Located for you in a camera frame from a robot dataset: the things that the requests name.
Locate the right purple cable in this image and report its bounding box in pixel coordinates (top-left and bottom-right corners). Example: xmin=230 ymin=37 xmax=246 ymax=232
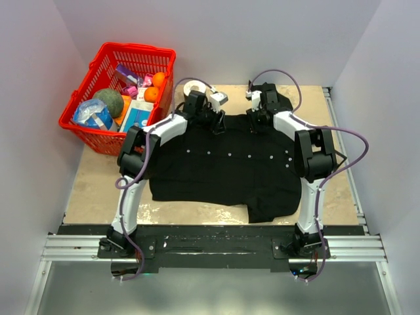
xmin=248 ymin=69 xmax=370 ymax=283

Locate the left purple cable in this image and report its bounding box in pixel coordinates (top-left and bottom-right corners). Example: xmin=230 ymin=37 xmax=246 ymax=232
xmin=114 ymin=77 xmax=217 ymax=280

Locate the black square frame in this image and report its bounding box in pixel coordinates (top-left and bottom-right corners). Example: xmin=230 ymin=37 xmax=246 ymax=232
xmin=333 ymin=150 xmax=347 ymax=171

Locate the blue white box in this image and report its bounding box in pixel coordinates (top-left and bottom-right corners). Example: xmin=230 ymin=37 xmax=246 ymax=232
xmin=119 ymin=100 xmax=154 ymax=133

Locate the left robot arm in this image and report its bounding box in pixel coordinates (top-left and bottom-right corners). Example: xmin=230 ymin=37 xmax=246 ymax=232
xmin=100 ymin=91 xmax=228 ymax=258

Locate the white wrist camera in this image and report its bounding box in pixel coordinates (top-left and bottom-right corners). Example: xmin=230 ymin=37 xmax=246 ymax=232
xmin=209 ymin=87 xmax=228 ymax=113
xmin=245 ymin=91 xmax=261 ymax=112

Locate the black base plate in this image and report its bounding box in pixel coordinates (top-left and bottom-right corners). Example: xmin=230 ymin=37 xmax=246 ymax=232
xmin=97 ymin=224 xmax=332 ymax=274

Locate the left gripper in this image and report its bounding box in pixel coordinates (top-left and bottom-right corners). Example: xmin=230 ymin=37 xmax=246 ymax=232
xmin=196 ymin=102 xmax=226 ymax=135

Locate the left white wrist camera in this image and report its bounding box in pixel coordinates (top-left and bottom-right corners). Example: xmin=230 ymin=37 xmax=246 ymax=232
xmin=209 ymin=87 xmax=228 ymax=113

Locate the orange fruit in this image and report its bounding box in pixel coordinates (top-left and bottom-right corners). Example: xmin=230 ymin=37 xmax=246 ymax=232
xmin=152 ymin=72 xmax=165 ymax=89
xmin=144 ymin=87 xmax=159 ymax=103

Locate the purple cable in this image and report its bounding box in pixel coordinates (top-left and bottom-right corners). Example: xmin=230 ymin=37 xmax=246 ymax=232
xmin=248 ymin=69 xmax=370 ymax=283
xmin=114 ymin=77 xmax=217 ymax=280

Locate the blue white plastic bag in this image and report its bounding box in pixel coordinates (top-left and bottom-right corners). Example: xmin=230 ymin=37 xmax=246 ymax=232
xmin=72 ymin=98 xmax=117 ymax=132

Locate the aluminium rail frame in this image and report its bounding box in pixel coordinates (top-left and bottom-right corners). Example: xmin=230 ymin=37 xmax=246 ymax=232
xmin=26 ymin=224 xmax=402 ymax=314

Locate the purple box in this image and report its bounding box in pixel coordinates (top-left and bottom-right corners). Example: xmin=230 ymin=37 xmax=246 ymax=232
xmin=114 ymin=64 xmax=138 ymax=87

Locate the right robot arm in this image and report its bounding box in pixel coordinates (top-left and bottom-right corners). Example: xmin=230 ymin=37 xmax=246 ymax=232
xmin=246 ymin=87 xmax=338 ymax=258

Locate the black button shirt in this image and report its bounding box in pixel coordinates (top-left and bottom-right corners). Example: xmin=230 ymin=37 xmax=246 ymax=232
xmin=149 ymin=114 xmax=301 ymax=223

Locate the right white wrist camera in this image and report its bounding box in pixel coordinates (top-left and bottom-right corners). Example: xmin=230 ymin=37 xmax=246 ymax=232
xmin=245 ymin=91 xmax=261 ymax=112

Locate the green melon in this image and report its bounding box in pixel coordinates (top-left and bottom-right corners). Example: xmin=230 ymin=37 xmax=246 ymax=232
xmin=93 ymin=89 xmax=124 ymax=118

